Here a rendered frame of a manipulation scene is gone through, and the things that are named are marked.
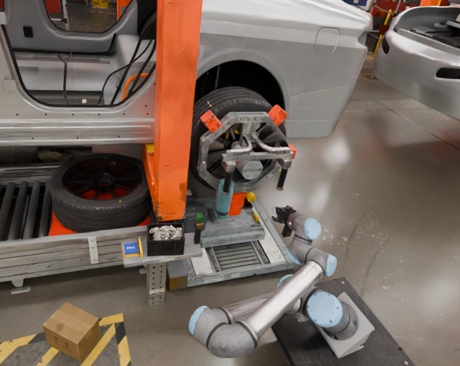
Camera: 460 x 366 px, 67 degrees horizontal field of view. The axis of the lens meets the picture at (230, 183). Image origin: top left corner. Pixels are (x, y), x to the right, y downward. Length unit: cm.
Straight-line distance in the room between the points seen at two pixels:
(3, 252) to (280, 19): 206
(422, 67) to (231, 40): 253
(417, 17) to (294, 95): 317
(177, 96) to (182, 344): 136
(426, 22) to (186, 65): 432
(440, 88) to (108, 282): 351
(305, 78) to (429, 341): 189
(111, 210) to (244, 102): 102
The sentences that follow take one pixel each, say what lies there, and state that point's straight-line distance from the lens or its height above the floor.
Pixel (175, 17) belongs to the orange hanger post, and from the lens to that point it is 159.
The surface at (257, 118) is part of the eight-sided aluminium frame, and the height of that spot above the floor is 110.
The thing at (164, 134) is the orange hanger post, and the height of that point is 109.
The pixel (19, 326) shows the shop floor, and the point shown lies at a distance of 240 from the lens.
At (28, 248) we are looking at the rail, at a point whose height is 35.
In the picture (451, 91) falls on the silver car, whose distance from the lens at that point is 415.
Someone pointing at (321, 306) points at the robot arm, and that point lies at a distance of 176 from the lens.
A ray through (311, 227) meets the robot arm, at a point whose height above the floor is 88.
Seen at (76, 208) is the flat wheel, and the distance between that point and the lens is 226.
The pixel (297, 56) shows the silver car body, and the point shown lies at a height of 136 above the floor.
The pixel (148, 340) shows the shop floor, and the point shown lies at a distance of 221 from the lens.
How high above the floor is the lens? 190
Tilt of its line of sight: 34 degrees down
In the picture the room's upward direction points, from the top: 10 degrees clockwise
